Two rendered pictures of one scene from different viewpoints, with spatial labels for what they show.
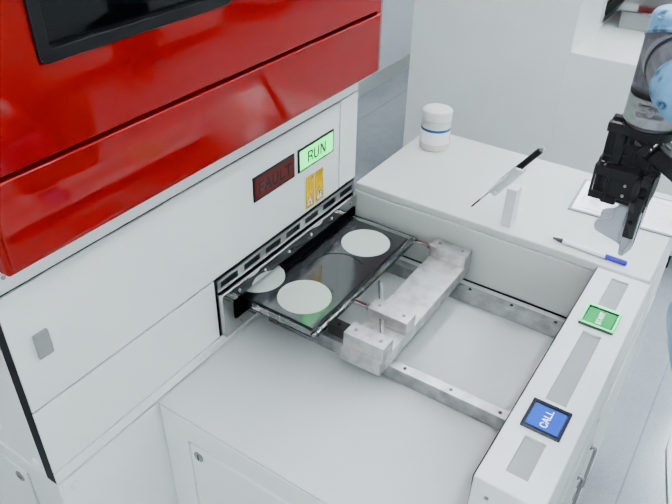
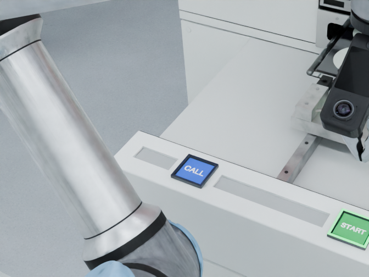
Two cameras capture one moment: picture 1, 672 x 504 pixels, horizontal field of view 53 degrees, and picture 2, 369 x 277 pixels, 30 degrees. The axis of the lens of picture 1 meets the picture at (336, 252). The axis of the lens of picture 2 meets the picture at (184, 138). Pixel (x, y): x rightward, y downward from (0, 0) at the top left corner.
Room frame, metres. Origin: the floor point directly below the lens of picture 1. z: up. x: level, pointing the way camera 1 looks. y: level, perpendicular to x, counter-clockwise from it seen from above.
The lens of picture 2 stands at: (0.66, -1.08, 1.71)
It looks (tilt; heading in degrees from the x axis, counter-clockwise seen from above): 41 degrees down; 92
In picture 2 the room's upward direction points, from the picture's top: 6 degrees counter-clockwise
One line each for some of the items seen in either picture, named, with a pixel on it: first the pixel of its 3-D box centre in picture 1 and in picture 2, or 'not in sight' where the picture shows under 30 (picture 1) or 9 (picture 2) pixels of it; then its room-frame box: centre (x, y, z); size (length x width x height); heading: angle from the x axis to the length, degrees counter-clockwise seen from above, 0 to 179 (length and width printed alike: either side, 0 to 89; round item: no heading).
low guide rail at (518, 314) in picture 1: (449, 287); not in sight; (1.10, -0.23, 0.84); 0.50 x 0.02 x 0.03; 57
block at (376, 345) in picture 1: (368, 341); (311, 101); (0.87, -0.06, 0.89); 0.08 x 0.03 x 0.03; 57
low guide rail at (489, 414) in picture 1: (382, 364); (315, 135); (0.87, -0.09, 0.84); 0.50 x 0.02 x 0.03; 57
